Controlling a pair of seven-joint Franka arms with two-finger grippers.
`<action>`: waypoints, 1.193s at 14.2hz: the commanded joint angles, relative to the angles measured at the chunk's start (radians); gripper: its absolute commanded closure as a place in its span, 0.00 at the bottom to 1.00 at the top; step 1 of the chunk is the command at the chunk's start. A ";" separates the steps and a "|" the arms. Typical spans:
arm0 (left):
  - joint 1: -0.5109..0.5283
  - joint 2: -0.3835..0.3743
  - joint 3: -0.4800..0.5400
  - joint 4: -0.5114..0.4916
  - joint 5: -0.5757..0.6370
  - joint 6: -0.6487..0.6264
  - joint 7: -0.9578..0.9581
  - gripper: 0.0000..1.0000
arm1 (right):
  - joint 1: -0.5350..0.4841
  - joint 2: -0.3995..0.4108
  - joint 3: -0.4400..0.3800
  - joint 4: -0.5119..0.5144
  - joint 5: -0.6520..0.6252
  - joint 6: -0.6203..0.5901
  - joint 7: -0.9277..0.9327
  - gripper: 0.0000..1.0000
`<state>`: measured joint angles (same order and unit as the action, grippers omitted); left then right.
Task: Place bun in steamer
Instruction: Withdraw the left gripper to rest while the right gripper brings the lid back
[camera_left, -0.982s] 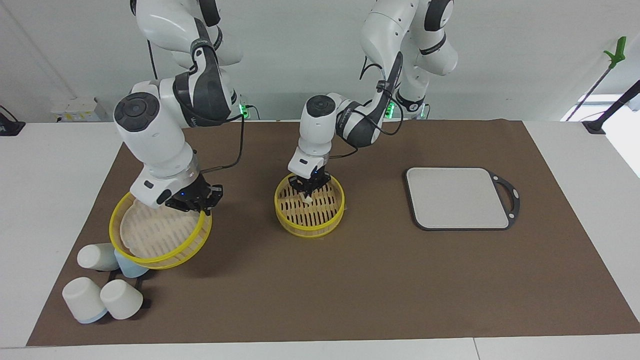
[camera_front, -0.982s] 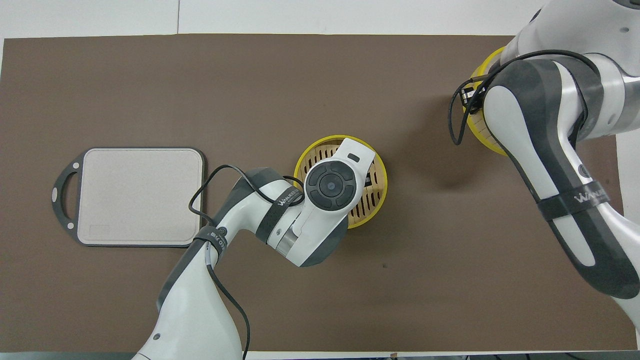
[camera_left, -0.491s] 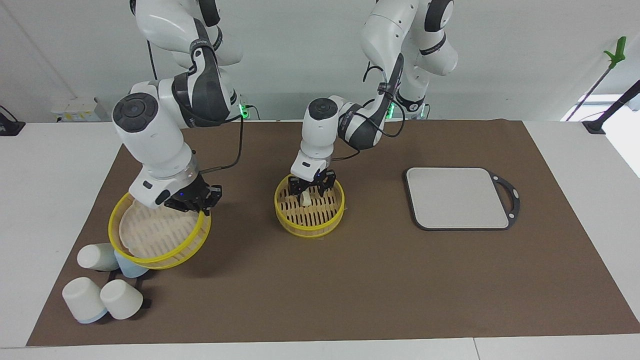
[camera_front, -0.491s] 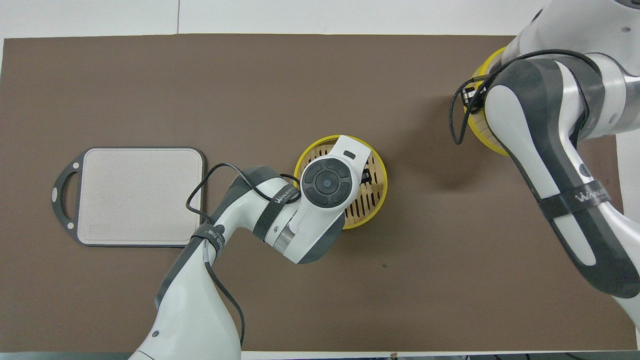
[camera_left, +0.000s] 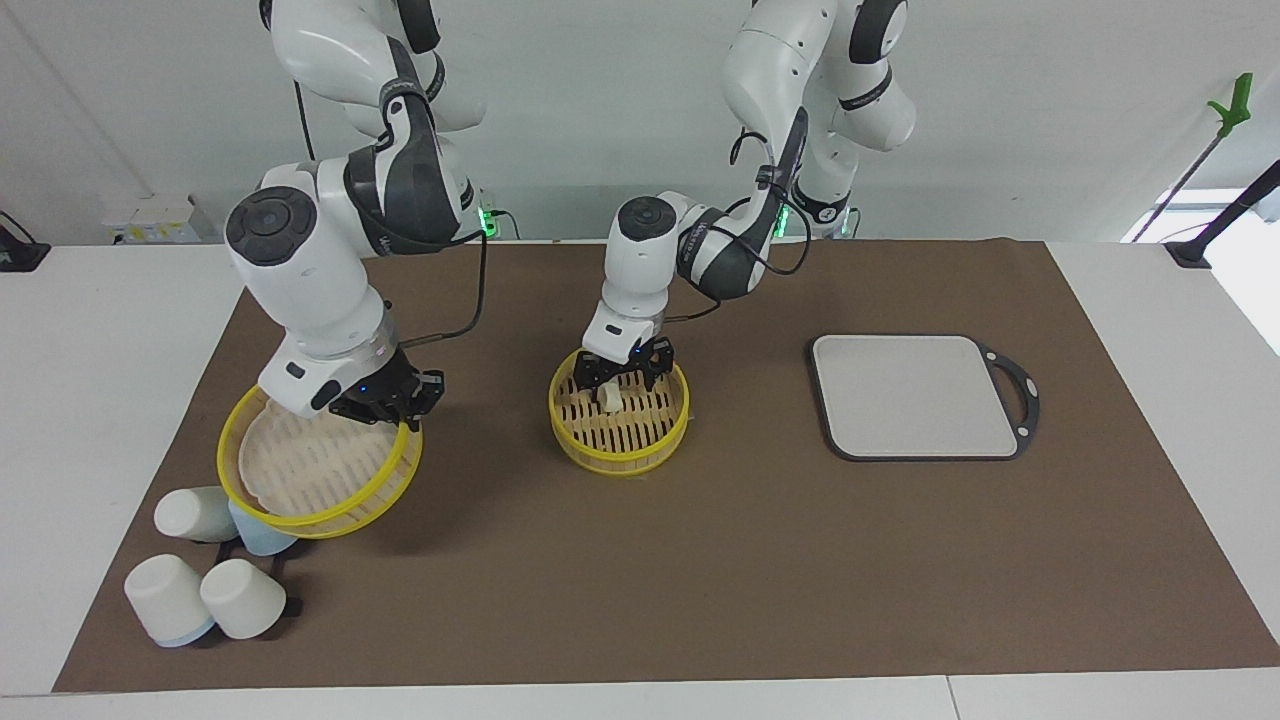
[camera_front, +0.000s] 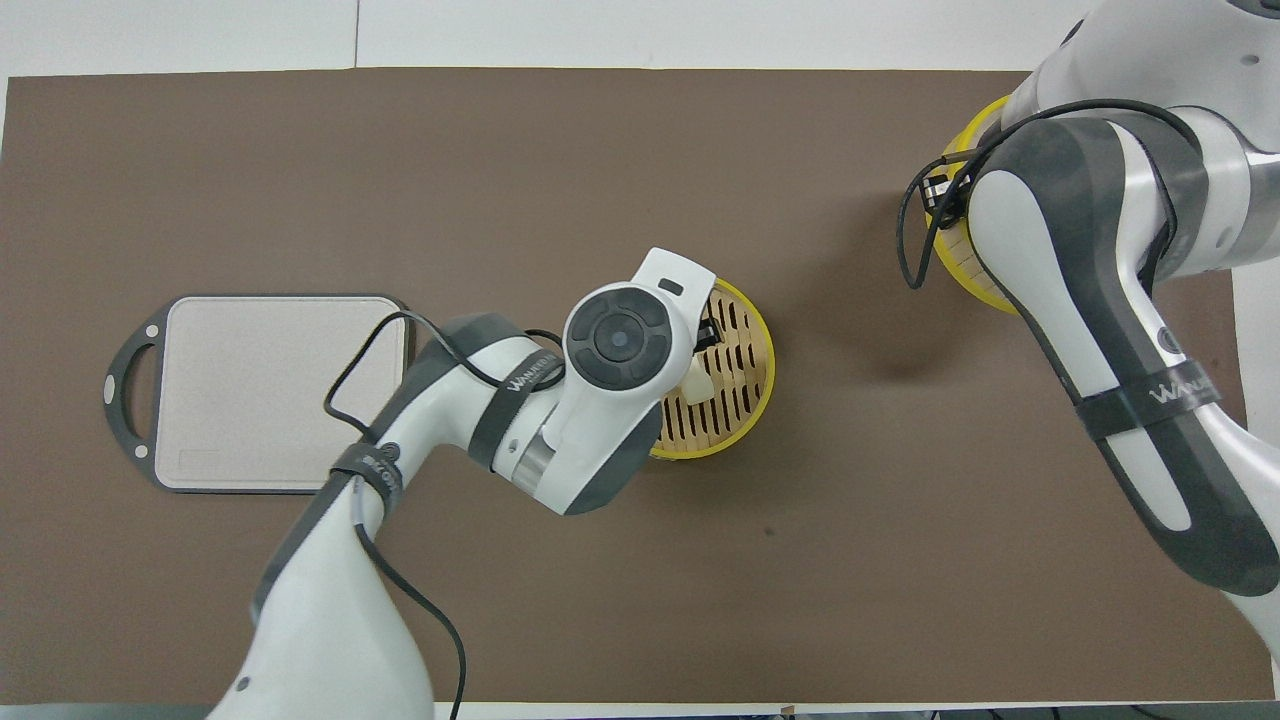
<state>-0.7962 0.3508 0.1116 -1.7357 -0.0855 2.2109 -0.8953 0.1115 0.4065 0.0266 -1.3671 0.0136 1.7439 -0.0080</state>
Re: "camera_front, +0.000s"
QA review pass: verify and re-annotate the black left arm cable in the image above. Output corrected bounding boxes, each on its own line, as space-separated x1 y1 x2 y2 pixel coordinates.
322 310 567 720

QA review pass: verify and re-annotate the yellow bamboo steamer tier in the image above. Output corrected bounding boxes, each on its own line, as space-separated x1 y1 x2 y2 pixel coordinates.
648 278 776 461
925 95 1023 317

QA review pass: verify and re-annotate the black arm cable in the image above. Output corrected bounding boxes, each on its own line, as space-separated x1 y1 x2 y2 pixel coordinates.
322 310 567 720
897 98 1203 293

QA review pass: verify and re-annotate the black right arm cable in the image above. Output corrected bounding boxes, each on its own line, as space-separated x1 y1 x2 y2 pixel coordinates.
897 98 1203 293

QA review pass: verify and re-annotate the white cutting board grey rim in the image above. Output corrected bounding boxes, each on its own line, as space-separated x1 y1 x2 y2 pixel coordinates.
103 293 413 496

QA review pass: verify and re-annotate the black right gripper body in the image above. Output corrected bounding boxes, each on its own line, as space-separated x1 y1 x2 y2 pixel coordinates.
920 170 967 217

